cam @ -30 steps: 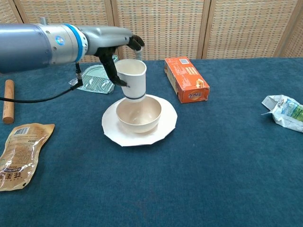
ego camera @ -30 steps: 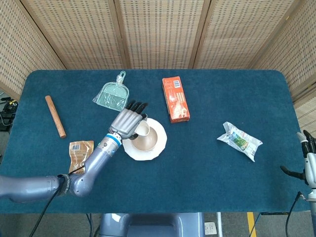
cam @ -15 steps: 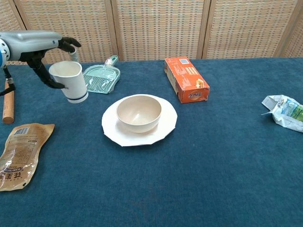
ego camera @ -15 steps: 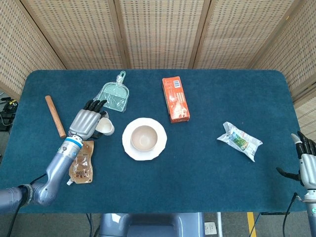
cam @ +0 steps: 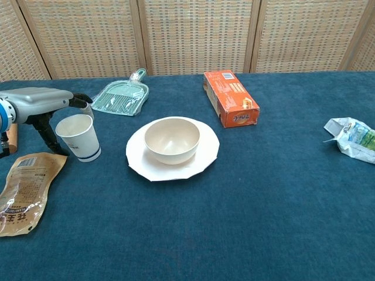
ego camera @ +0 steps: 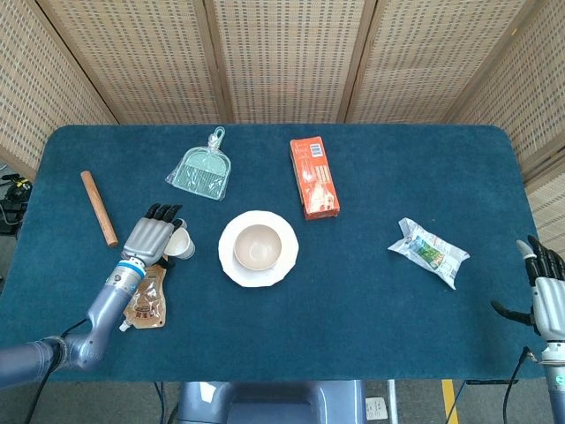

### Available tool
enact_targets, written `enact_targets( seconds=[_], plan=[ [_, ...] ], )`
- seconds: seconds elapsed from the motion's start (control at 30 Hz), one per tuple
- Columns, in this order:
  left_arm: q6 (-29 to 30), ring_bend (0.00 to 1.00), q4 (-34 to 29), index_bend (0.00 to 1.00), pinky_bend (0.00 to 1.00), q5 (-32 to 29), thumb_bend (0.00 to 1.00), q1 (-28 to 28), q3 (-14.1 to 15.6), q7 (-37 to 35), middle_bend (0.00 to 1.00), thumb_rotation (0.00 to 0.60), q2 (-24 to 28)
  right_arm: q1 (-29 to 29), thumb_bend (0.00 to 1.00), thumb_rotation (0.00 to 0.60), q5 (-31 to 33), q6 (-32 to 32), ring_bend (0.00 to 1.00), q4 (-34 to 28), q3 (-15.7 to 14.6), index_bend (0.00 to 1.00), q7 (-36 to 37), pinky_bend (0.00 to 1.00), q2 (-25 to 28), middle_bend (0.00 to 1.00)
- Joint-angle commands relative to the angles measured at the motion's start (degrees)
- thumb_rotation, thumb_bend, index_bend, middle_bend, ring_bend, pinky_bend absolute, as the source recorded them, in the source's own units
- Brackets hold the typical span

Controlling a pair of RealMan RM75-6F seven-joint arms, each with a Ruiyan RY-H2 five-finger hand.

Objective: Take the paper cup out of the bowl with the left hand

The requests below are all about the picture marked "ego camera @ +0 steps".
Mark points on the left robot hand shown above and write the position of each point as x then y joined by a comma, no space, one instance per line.
148,238

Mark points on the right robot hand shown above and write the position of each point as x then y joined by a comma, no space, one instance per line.
545,291

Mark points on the white paper cup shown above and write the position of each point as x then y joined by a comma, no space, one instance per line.
181,245

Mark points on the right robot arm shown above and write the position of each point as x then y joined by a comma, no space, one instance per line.
554,380

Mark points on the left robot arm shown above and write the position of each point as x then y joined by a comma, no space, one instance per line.
79,327

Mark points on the wooden rolling pin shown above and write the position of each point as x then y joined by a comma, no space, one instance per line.
99,207

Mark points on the brown foil snack pouch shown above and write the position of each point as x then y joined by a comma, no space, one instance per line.
148,305

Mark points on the teal dustpan and brush set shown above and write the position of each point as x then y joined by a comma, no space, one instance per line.
201,174

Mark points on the beige bowl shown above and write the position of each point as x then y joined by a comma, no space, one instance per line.
258,247

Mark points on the crumpled white green packet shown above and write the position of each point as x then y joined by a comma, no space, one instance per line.
430,252

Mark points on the black equipment on floor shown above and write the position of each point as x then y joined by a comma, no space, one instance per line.
13,194

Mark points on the white paper plate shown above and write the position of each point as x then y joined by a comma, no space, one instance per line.
289,265

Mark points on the orange cardboard box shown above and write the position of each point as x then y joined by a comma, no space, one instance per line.
314,176

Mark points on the blue table cloth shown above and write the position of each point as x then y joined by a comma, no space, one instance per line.
353,309

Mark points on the robot torso base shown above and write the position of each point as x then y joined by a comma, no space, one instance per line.
273,404

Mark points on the woven folding screen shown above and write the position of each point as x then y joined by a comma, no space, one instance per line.
282,57

